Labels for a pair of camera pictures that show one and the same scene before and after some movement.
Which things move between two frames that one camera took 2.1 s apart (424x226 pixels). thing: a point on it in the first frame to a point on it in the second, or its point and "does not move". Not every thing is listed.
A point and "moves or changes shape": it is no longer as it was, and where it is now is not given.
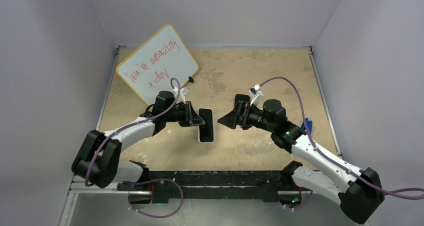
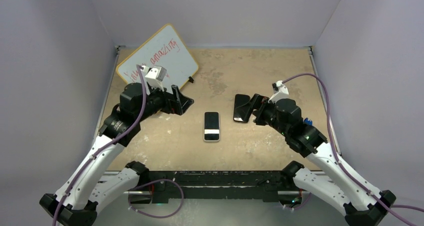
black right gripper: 230,120 to 257,102
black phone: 206,131 moves or changes shape
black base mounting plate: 162,186 does not move
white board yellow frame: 150,68 does not move
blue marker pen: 309,124 does not move
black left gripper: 190,118 to 170,105
